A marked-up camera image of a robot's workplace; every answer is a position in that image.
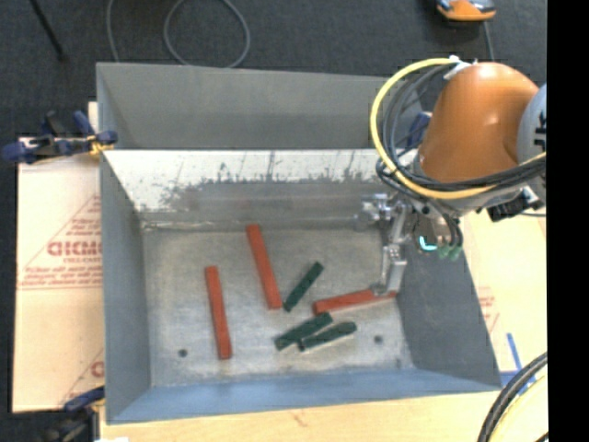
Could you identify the dark green flat block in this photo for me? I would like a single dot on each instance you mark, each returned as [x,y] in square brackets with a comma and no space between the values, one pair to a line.
[301,330]
[329,335]
[303,286]

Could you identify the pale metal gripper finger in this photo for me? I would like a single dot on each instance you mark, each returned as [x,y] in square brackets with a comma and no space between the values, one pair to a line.
[377,209]
[392,272]

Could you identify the red-brown flat block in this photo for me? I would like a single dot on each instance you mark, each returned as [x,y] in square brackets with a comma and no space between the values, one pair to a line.
[263,267]
[345,301]
[217,313]

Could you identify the black cylinder on white bracket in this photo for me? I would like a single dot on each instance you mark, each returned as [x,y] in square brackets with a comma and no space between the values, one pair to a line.
[508,210]

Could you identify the grey metal bin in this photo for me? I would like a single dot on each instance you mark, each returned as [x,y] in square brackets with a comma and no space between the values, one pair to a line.
[184,265]

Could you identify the brown cardboard board red print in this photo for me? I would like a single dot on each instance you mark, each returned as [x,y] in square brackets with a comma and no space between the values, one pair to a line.
[55,302]

